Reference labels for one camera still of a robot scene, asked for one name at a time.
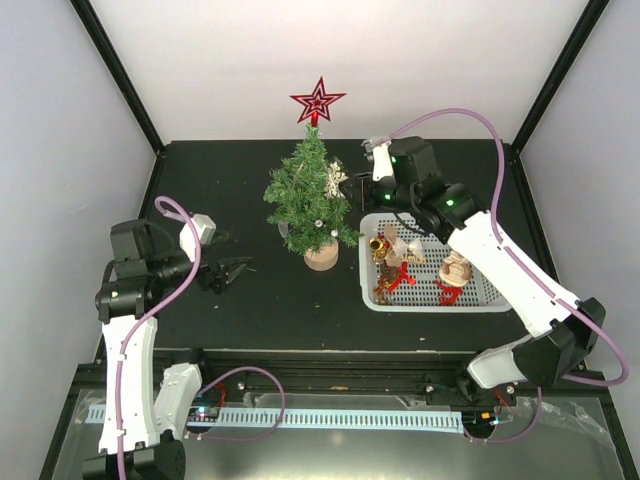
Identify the white snowflake ornament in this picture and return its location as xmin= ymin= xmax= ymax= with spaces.
xmin=324 ymin=160 xmax=347 ymax=199

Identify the white bulb light string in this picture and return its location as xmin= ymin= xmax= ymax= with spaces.
xmin=289 ymin=159 xmax=346 ymax=239

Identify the small green christmas tree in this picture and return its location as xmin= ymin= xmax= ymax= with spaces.
xmin=263 ymin=124 xmax=361 ymax=272

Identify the white perforated plastic basket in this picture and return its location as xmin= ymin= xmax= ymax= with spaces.
xmin=359 ymin=213 xmax=510 ymax=313

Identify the red star ornament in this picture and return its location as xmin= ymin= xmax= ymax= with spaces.
xmin=289 ymin=76 xmax=347 ymax=127

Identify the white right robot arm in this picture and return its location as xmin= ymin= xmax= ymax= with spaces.
xmin=339 ymin=136 xmax=606 ymax=403

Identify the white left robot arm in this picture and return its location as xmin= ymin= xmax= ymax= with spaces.
xmin=82 ymin=214 xmax=250 ymax=479

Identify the gold christmas word ornament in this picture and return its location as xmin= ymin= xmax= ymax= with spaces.
xmin=404 ymin=254 xmax=427 ymax=264

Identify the gold bell ornament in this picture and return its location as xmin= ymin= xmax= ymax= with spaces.
xmin=369 ymin=237 xmax=390 ymax=263

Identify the burlap bow with berries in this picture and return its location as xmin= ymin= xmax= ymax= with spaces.
xmin=383 ymin=225 xmax=408 ymax=267

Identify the clear plastic battery box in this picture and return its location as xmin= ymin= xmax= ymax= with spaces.
xmin=277 ymin=222 xmax=289 ymax=239

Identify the silver mesh ribbon bow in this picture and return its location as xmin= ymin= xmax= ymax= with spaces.
xmin=393 ymin=238 xmax=426 ymax=262

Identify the brown pine cone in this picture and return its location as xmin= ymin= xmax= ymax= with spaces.
xmin=380 ymin=262 xmax=399 ymax=284

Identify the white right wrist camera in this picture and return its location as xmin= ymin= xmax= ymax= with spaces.
xmin=362 ymin=137 xmax=394 ymax=182

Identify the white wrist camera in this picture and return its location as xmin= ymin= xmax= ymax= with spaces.
xmin=362 ymin=137 xmax=394 ymax=182
xmin=179 ymin=214 xmax=217 ymax=262

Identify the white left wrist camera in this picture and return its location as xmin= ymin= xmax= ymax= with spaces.
xmin=179 ymin=214 xmax=217 ymax=262

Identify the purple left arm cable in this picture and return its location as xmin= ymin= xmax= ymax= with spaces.
xmin=113 ymin=195 xmax=286 ymax=480

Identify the white slotted cable duct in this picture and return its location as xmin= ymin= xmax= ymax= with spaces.
xmin=87 ymin=403 xmax=465 ymax=435

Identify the black frame post back right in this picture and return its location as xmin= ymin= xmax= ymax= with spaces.
xmin=511 ymin=0 xmax=610 ymax=155

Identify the black frame post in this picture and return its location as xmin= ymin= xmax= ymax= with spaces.
xmin=511 ymin=0 xmax=610 ymax=155
xmin=70 ymin=0 xmax=165 ymax=155

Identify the black frame post back left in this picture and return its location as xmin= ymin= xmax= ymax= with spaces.
xmin=70 ymin=0 xmax=165 ymax=155

